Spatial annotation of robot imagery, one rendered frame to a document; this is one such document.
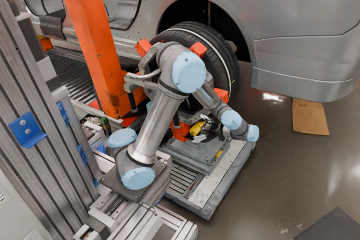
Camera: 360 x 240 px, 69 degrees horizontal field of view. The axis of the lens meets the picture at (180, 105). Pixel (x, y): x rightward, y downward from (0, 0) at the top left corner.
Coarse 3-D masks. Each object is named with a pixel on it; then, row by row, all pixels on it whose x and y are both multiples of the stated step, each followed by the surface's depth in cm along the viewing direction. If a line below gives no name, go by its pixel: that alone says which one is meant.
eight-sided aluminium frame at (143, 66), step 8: (152, 48) 158; (144, 56) 167; (152, 56) 164; (144, 64) 171; (144, 72) 176; (208, 72) 150; (208, 80) 148; (144, 88) 185; (184, 112) 183; (200, 112) 164; (208, 112) 160; (184, 120) 178; (192, 120) 173
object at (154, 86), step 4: (124, 80) 161; (128, 80) 158; (132, 80) 155; (136, 80) 154; (140, 80) 153; (144, 80) 153; (136, 84) 155; (140, 84) 153; (144, 84) 151; (148, 84) 149; (152, 84) 148; (156, 84) 148; (152, 88) 148; (156, 88) 146
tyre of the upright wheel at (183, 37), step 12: (180, 24) 168; (192, 24) 163; (204, 24) 164; (156, 36) 164; (168, 36) 157; (180, 36) 152; (192, 36) 151; (204, 36) 154; (216, 36) 159; (216, 48) 154; (228, 48) 159; (204, 60) 151; (216, 60) 150; (228, 60) 157; (216, 72) 150; (216, 84) 155; (228, 84) 158; (228, 96) 163; (204, 120) 179
